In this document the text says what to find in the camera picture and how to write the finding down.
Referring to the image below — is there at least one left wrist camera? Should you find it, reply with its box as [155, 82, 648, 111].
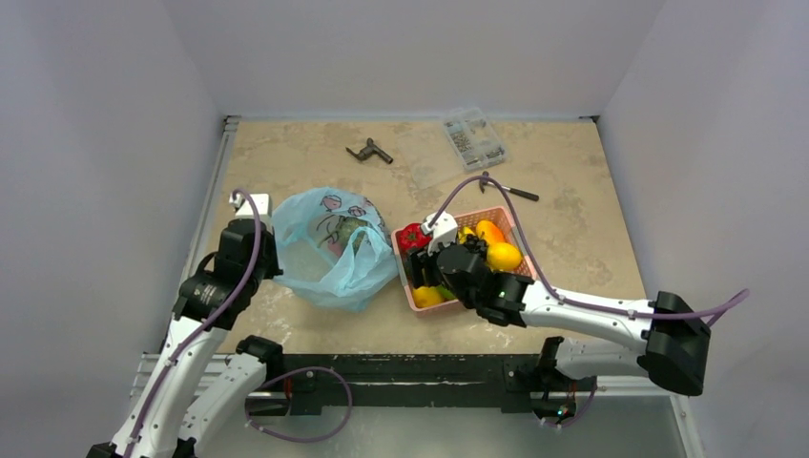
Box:
[228, 192, 273, 231]

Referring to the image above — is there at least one black metal pipe fitting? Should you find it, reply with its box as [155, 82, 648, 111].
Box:
[345, 137, 394, 165]

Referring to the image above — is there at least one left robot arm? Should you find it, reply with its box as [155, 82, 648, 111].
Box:
[88, 218, 284, 457]

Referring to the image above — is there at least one orange yellow mango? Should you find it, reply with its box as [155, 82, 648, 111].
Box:
[474, 219, 506, 245]

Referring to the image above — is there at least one clear plastic screw box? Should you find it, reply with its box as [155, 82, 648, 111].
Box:
[401, 108, 508, 189]

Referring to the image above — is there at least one green avocado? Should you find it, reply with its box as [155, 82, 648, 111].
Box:
[336, 217, 368, 255]

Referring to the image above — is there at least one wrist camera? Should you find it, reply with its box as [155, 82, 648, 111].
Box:
[421, 211, 459, 255]
[228, 192, 273, 231]

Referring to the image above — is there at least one pink plastic basket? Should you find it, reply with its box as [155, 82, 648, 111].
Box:
[390, 206, 539, 317]

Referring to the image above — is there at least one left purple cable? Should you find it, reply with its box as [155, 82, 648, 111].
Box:
[123, 188, 263, 458]

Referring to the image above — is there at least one green lime fruit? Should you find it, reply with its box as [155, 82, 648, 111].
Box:
[436, 285, 456, 302]

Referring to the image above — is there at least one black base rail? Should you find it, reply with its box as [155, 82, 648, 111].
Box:
[242, 352, 598, 419]

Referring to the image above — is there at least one red apple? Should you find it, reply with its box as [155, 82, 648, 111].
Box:
[395, 222, 431, 254]

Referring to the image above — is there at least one yellow banana bunch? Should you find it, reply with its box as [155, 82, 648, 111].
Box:
[457, 226, 476, 244]

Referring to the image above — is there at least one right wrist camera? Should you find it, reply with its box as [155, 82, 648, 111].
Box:
[421, 211, 459, 255]

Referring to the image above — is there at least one small black hammer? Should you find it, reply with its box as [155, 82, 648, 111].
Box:
[478, 180, 540, 201]

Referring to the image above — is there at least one yellow lemon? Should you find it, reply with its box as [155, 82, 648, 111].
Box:
[486, 241, 524, 271]

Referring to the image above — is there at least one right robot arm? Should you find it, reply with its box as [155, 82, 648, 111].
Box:
[404, 244, 712, 396]

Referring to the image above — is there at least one light blue plastic bag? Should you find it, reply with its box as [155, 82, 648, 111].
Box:
[273, 187, 397, 312]

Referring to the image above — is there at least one orange fruit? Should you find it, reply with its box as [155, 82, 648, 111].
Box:
[412, 286, 446, 309]

